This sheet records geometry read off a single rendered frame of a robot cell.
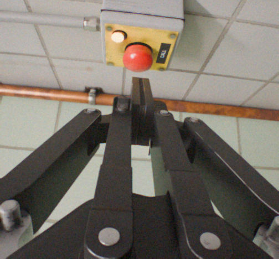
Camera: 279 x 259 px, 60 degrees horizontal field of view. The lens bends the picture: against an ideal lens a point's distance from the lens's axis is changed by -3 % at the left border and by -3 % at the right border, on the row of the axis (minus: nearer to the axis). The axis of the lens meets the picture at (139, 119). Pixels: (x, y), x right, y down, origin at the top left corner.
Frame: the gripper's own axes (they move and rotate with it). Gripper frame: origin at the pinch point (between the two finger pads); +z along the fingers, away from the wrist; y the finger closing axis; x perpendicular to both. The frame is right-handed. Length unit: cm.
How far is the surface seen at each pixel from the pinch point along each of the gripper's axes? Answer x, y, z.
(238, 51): 2.4, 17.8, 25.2
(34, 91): -13.2, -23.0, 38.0
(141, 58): 1.5, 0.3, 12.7
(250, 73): -2.1, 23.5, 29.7
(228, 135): -19.7, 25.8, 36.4
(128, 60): 1.0, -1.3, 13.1
